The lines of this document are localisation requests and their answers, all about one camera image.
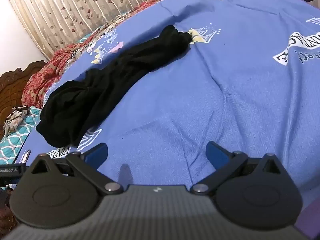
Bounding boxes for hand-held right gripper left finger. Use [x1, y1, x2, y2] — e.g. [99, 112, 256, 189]
[30, 142, 123, 194]

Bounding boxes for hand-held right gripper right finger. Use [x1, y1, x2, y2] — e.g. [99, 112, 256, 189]
[191, 141, 282, 195]

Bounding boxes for black pants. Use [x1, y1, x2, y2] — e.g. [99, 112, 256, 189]
[36, 25, 192, 147]

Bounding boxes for teal patterned pillow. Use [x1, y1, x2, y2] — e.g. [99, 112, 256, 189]
[0, 106, 42, 165]

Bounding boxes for crumpled floral cloth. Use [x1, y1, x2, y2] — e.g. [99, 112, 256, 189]
[2, 106, 32, 135]

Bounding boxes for blue printed bedsheet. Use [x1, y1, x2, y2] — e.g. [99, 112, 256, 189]
[17, 0, 320, 205]

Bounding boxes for carved wooden headboard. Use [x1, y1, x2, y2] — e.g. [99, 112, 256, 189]
[0, 60, 48, 140]

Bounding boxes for red patterned blanket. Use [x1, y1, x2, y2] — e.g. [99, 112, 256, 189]
[21, 0, 175, 108]

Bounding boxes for purple cloth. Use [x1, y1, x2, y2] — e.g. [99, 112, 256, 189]
[297, 200, 320, 240]

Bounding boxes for beige leaf-print curtain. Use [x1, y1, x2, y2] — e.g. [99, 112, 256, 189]
[7, 0, 208, 60]

